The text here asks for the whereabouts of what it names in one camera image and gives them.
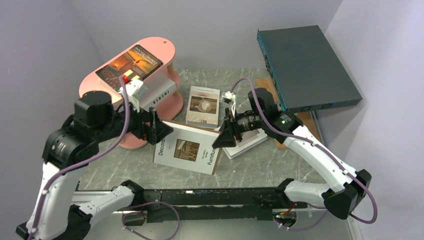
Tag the white Insoia travel book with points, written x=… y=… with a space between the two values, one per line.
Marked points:
x=159 y=87

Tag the white fashion cover magazine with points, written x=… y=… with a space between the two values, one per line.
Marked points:
x=250 y=139

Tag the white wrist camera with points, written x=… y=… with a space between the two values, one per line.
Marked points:
x=135 y=89
x=230 y=99

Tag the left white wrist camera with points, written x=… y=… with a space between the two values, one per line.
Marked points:
x=135 y=89

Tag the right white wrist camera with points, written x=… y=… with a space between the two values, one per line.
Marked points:
x=230 y=99

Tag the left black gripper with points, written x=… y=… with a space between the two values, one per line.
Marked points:
x=154 y=132

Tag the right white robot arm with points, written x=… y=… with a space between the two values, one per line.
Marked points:
x=344 y=187

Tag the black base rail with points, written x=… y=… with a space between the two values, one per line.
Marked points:
x=260 y=203

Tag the dark teal flat box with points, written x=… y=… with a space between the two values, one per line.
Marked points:
x=306 y=73

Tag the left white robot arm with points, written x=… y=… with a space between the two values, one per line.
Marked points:
x=66 y=155

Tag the beige cup cover book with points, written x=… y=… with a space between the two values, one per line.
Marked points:
x=203 y=107

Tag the brown wooden board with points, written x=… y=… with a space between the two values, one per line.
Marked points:
x=305 y=117

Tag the dark orange Edward Tulane novel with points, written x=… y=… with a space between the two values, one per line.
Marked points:
x=137 y=63

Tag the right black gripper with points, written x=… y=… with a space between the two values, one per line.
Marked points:
x=226 y=137

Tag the white Decorate Furniture book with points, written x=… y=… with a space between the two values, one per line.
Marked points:
x=189 y=148

